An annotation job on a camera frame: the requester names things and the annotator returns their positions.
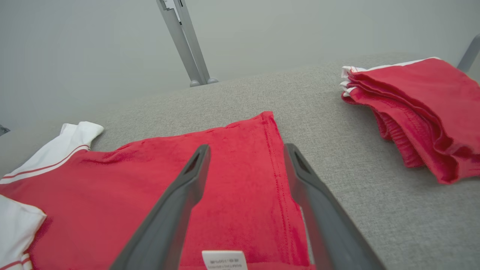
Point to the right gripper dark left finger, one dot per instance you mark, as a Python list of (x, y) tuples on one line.
[(168, 217)]

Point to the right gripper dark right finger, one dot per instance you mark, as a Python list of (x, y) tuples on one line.
[(330, 225)]

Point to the red shirt white striped sleeves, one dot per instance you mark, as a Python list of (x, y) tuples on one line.
[(112, 187)]

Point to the red shorts white trim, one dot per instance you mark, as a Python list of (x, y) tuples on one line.
[(431, 105)]

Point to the black furniture foot metal plate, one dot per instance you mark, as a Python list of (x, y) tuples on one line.
[(3, 130)]

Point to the grey double-bar partition post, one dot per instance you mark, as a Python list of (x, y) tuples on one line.
[(180, 37)]

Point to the grey slanted metal post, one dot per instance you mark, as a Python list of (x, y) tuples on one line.
[(470, 54)]

